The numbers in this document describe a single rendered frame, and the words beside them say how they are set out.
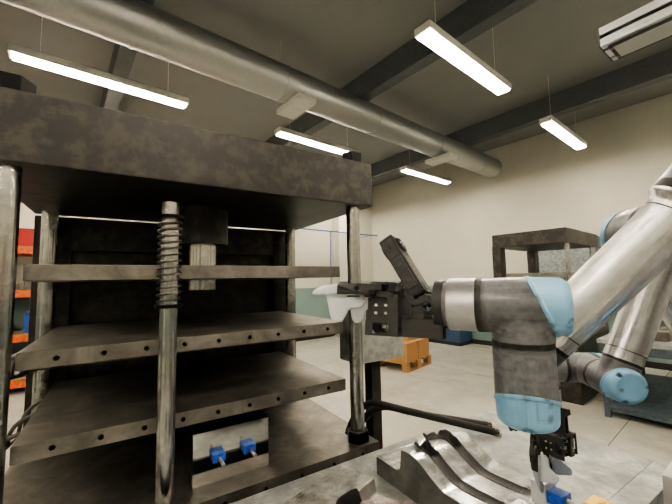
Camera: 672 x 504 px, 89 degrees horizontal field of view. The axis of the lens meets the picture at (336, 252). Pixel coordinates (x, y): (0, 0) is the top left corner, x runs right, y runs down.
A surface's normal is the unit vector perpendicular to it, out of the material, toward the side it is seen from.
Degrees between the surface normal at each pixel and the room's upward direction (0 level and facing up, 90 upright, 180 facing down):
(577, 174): 90
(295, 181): 90
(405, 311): 82
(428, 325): 82
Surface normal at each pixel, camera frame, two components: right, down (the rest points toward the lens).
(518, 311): -0.48, -0.07
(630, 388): -0.15, -0.08
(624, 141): -0.77, -0.04
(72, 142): 0.54, -0.08
